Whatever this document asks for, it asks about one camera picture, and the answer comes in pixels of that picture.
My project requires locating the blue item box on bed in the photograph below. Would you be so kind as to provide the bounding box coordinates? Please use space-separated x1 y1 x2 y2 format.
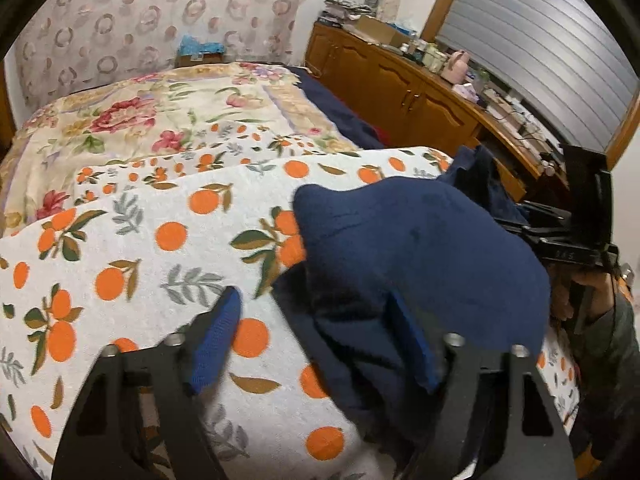
176 35 226 67

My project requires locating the wooden sideboard cabinet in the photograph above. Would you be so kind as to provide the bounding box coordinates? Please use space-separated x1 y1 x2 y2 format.
305 23 568 207

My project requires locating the cardboard box on cabinet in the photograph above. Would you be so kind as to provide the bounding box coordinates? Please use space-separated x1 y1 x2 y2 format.
349 15 410 48

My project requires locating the floral bed quilt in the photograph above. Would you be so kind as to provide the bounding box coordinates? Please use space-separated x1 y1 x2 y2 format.
1 62 358 235

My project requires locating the orange print bed sheet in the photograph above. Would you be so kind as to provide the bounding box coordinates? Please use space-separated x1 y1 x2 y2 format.
0 119 582 480

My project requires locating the stack of clothes on cabinet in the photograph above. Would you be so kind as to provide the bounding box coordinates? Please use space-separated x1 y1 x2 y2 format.
318 0 374 28

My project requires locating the pink circle patterned curtain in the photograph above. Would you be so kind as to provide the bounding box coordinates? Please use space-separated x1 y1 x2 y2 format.
14 0 305 112

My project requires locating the grey window blind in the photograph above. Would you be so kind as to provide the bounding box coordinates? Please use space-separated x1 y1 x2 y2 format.
437 0 638 151

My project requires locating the navy printed t-shirt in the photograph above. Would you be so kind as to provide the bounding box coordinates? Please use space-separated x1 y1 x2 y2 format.
272 148 550 465

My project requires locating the person's right hand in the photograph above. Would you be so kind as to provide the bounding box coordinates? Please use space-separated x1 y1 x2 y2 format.
548 264 617 321

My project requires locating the pink tissue pack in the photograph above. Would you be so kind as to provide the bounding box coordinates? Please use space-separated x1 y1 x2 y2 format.
451 82 478 103

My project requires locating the navy blanket at bedside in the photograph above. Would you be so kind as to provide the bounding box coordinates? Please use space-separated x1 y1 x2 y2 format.
288 66 384 150

